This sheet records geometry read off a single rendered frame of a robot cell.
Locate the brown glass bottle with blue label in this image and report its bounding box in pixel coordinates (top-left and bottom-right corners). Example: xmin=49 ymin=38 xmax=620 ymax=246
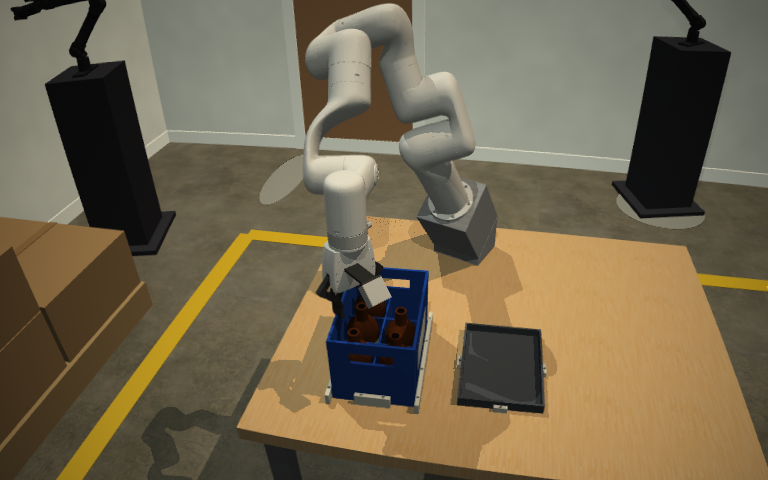
xmin=355 ymin=295 xmax=386 ymax=318

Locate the blue crate with cross dividers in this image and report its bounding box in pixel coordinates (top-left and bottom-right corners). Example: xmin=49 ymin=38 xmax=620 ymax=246
xmin=326 ymin=267 xmax=429 ymax=407

